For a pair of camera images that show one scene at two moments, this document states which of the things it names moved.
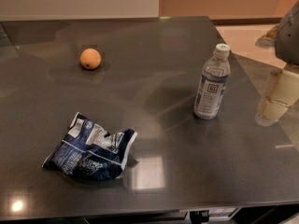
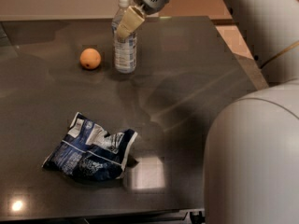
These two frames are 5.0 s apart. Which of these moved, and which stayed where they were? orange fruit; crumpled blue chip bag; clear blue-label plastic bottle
Moved: clear blue-label plastic bottle
Stayed: crumpled blue chip bag; orange fruit
